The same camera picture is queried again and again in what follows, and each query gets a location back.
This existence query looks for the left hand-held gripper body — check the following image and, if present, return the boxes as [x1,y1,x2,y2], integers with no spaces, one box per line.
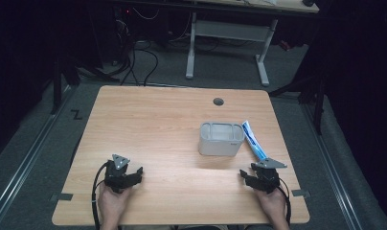
[103,153,132,195]

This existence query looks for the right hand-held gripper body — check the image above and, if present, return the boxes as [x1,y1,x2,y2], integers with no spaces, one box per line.
[250,157,288,195]

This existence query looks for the person's right hand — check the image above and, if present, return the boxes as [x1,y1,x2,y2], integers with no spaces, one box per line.
[256,187,290,230]

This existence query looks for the person's left hand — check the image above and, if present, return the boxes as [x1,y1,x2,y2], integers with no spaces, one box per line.
[97,183,132,230]

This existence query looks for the blue and white toothpaste tube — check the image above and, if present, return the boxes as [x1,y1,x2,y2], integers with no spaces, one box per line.
[240,119,268,162]

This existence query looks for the grey tape strip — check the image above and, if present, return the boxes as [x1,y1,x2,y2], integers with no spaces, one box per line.
[50,192,74,202]
[290,189,311,198]

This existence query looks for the white plastic storage box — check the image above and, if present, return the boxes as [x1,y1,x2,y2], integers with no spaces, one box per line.
[197,121,246,157]

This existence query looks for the black metal stand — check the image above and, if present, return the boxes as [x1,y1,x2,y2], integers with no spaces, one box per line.
[49,47,82,116]
[267,60,329,136]

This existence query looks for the white-framed wooden desk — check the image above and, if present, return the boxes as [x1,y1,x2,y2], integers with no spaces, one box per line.
[118,0,321,87]

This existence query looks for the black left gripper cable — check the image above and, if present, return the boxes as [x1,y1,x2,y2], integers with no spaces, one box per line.
[91,161,110,230]

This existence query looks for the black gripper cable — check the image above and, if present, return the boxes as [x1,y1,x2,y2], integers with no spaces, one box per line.
[91,161,110,230]
[277,184,292,226]

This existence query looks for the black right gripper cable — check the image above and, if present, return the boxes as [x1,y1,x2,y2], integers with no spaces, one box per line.
[277,184,292,226]

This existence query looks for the metal floor rail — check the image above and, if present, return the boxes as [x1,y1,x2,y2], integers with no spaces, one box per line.
[0,83,75,226]
[301,102,365,230]

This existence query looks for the black floor cables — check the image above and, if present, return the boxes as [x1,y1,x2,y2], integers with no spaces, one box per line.
[113,6,221,88]

